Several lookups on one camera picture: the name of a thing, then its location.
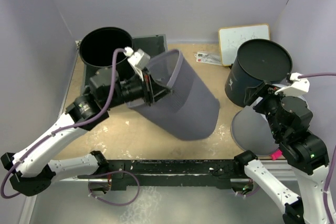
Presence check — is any black ribbed round bin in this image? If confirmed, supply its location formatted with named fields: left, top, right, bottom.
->
left=79, top=27, right=133, bottom=82

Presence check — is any dark blue round bin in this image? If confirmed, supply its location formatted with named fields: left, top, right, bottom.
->
left=225, top=39, right=292, bottom=107

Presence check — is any small whiteboard yellow frame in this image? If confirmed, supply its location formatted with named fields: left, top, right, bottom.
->
left=218, top=24, right=270, bottom=67

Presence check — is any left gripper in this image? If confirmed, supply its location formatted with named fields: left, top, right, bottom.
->
left=103, top=67, right=173, bottom=109

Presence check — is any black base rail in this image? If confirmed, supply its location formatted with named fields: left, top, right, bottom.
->
left=97, top=159, right=248, bottom=190

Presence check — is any grey plastic tray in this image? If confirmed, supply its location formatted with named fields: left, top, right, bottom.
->
left=80, top=34, right=167, bottom=92

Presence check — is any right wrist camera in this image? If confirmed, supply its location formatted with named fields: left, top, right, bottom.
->
left=275, top=72, right=310, bottom=97

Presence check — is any white plastic ruler pack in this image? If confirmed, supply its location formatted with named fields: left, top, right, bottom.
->
left=194, top=52, right=222, bottom=66

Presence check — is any light grey round bin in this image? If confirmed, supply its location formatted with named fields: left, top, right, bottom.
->
left=230, top=97, right=279, bottom=157

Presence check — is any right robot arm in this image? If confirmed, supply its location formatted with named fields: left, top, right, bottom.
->
left=233, top=82, right=335, bottom=223

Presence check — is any grey mesh square bin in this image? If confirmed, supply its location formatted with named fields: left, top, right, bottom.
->
left=127, top=49, right=220, bottom=140

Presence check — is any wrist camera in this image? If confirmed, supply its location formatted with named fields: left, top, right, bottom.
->
left=275, top=72, right=310, bottom=97
left=124, top=47, right=151, bottom=80

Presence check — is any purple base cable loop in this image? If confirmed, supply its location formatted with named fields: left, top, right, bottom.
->
left=88, top=169, right=141, bottom=206

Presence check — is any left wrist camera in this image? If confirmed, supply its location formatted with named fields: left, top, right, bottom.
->
left=124, top=47, right=151, bottom=80

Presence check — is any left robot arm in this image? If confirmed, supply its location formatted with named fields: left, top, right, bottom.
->
left=1, top=68, right=172, bottom=196

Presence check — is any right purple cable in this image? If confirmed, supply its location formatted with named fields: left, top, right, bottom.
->
left=288, top=71, right=336, bottom=224

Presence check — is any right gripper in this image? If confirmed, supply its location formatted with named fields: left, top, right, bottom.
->
left=244, top=79, right=286, bottom=139

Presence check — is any pink plastic clip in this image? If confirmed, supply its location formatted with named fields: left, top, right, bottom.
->
left=270, top=150, right=282, bottom=161

